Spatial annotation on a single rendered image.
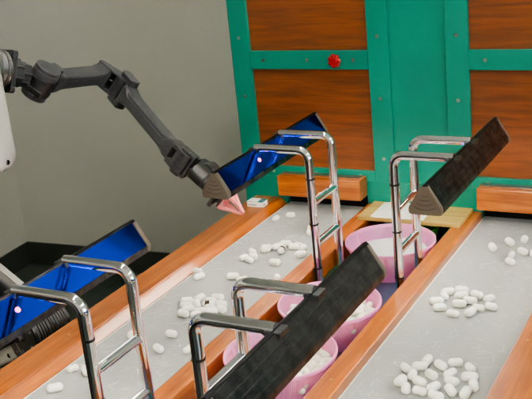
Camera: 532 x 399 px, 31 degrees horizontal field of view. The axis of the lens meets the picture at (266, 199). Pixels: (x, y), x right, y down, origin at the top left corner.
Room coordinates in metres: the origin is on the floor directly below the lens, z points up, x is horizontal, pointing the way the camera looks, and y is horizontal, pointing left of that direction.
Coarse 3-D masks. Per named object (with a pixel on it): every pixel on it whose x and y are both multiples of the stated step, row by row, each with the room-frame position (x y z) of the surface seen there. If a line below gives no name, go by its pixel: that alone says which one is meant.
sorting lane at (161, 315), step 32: (288, 224) 2.89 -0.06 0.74; (320, 224) 2.86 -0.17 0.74; (224, 256) 2.66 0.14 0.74; (288, 256) 2.61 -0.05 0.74; (192, 288) 2.45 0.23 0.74; (224, 288) 2.42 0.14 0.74; (160, 320) 2.26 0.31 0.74; (128, 352) 2.09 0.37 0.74; (64, 384) 1.97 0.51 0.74; (128, 384) 1.93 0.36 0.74; (160, 384) 1.92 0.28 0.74
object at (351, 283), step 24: (360, 264) 1.66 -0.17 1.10; (336, 288) 1.56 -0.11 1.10; (360, 288) 1.61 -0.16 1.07; (312, 312) 1.47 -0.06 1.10; (336, 312) 1.52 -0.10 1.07; (264, 336) 1.37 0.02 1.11; (288, 336) 1.39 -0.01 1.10; (312, 336) 1.43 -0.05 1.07; (240, 360) 1.30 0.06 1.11; (264, 360) 1.32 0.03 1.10; (288, 360) 1.35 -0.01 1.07; (216, 384) 1.23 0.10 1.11; (240, 384) 1.25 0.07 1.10; (264, 384) 1.29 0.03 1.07
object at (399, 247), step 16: (416, 144) 2.43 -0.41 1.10; (448, 144) 2.39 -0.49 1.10; (464, 144) 2.36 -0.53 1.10; (400, 160) 2.30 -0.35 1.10; (416, 160) 2.28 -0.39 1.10; (432, 160) 2.25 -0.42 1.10; (416, 176) 2.44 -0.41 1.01; (416, 192) 2.43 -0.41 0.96; (400, 208) 2.31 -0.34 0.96; (400, 224) 2.31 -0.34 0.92; (416, 224) 2.43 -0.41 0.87; (400, 240) 2.31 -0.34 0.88; (416, 240) 2.43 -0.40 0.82; (400, 256) 2.30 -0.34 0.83; (416, 256) 2.44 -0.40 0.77; (400, 272) 2.30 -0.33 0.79
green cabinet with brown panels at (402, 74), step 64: (256, 0) 3.13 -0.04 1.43; (320, 0) 3.02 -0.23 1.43; (384, 0) 2.90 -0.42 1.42; (448, 0) 2.80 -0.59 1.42; (512, 0) 2.72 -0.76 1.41; (256, 64) 3.13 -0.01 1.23; (320, 64) 3.01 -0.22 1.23; (384, 64) 2.91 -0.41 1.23; (448, 64) 2.80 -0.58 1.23; (512, 64) 2.71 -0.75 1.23; (256, 128) 3.14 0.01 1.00; (384, 128) 2.91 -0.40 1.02; (448, 128) 2.81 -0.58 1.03; (512, 128) 2.72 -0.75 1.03
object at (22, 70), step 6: (12, 54) 2.65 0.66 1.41; (18, 60) 2.69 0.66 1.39; (18, 66) 2.66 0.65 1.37; (24, 66) 2.68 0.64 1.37; (30, 66) 2.71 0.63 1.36; (18, 72) 2.66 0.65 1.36; (24, 72) 2.67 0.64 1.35; (30, 72) 2.70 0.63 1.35; (12, 78) 2.63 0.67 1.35; (18, 78) 2.65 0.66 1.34; (24, 78) 2.67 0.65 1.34; (30, 78) 2.70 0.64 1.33; (12, 84) 2.63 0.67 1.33; (18, 84) 2.67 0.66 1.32; (24, 84) 2.70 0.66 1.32; (6, 90) 2.63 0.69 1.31; (12, 90) 2.63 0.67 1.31
